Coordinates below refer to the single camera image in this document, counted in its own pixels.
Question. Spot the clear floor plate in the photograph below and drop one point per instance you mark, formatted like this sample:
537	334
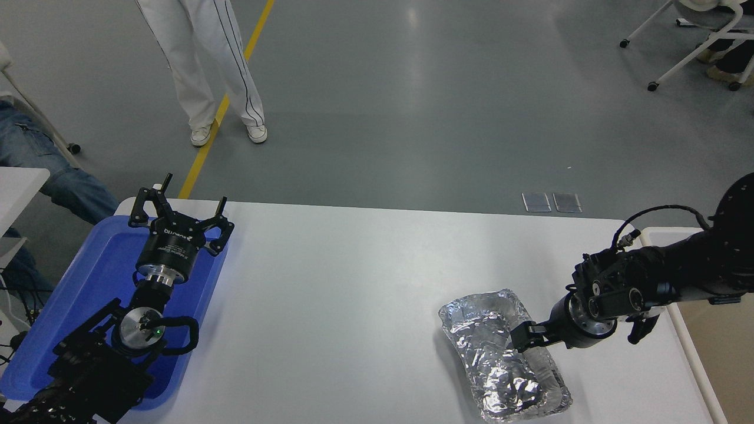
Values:
536	202
566	202

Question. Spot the blue plastic tray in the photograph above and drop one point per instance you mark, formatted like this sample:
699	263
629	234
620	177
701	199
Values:
100	277

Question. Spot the standing person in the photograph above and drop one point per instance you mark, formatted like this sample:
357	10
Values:
200	59

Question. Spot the silver foil tray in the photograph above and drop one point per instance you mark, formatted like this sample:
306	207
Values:
483	353

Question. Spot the large pale bin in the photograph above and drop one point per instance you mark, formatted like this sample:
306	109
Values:
718	365

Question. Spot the person on wheeled chair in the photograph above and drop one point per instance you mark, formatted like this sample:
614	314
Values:
736	56

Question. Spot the small white side table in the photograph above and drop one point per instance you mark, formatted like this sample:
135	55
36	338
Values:
17	188

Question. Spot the white wheeled chair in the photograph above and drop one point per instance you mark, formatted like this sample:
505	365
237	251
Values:
652	86

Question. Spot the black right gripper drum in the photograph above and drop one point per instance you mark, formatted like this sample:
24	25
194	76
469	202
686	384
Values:
559	327

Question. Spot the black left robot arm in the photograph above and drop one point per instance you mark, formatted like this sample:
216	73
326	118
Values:
88	365

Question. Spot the seated person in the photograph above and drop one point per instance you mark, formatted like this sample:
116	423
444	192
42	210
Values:
35	159

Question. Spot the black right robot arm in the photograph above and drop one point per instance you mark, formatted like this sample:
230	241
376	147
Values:
695	259

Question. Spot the white wheeled chair frame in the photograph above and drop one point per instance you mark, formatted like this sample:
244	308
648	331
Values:
75	148

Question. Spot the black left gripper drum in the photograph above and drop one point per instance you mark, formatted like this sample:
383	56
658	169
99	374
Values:
171	247

